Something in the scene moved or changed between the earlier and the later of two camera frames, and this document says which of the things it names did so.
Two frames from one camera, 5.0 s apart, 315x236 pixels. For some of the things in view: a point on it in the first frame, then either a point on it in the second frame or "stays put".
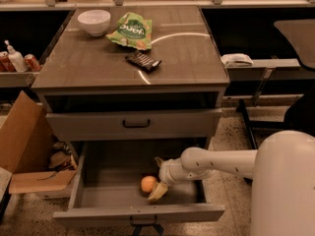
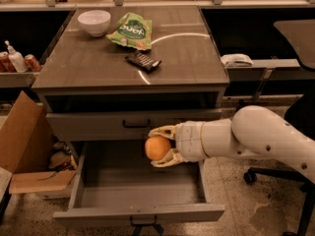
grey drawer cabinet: x=146 y=77 stays put
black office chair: x=301 y=115 stays put
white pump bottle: x=17 y=59 stays put
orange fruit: x=148 y=183 -> x=157 y=147
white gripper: x=166 y=173 -> x=189 y=141
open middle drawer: x=115 y=178 stays put
